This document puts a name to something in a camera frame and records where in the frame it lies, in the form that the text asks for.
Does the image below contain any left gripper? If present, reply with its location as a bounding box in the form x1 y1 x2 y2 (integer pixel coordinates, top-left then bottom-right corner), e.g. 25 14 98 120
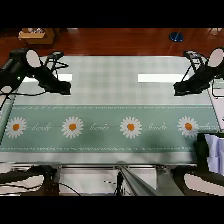
49 79 72 97

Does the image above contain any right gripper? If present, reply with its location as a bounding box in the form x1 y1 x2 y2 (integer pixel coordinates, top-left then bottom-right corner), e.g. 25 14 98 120
172 79 195 97

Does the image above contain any light blue shirt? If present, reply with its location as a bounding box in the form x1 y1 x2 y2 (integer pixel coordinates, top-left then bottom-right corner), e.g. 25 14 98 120
203 133 224 177

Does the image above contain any wooden box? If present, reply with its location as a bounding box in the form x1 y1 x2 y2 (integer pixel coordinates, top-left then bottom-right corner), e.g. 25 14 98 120
17 28 56 45

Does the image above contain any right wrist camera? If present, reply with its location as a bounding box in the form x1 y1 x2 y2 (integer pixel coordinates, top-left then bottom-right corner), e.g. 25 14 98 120
181 49 205 82

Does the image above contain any black cable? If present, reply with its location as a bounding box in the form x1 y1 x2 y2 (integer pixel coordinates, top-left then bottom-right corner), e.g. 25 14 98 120
0 89 47 111
57 181 82 197

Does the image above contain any silver frame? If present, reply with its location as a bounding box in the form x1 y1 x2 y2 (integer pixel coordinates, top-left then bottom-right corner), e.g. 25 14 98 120
0 78 224 197

